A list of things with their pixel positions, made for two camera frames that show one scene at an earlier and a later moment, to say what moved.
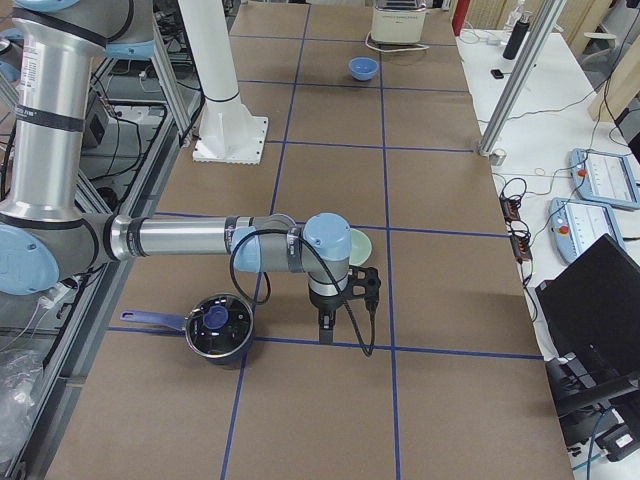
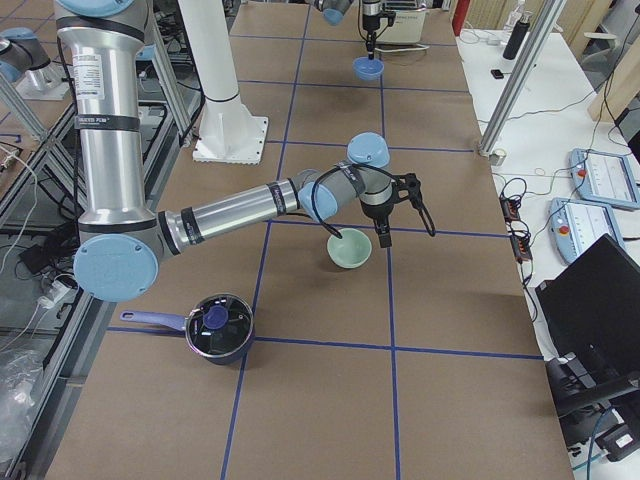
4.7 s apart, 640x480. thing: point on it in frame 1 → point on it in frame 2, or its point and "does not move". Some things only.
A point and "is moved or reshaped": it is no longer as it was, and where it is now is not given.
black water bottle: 515,40 does not move
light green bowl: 360,247 does not move
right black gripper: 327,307 → 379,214
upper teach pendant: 608,178 does not move
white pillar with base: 229,132 does not move
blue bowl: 362,68 is moved or reshaped
